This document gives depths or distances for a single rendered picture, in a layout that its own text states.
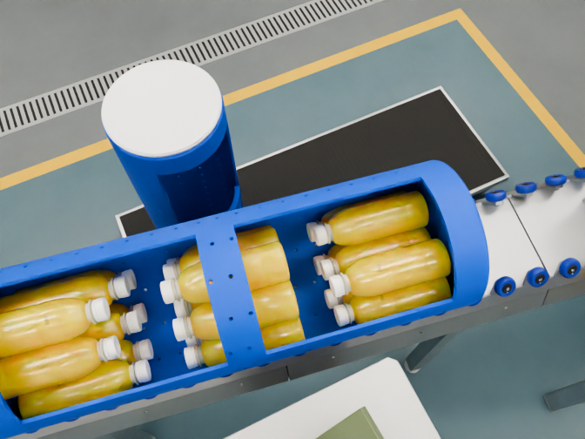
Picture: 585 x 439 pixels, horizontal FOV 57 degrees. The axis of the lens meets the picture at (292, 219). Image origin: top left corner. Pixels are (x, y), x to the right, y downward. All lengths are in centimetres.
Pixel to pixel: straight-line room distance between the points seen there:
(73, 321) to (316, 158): 150
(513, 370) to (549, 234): 96
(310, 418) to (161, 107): 77
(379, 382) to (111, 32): 248
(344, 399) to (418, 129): 165
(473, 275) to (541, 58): 216
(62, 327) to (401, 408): 55
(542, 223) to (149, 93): 96
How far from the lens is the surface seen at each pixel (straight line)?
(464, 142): 240
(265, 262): 91
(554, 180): 137
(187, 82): 135
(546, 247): 134
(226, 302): 87
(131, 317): 104
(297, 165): 224
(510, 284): 122
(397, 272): 97
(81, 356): 98
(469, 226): 95
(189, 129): 126
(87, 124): 271
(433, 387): 213
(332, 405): 90
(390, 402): 91
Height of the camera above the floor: 204
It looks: 64 degrees down
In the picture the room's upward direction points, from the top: 1 degrees counter-clockwise
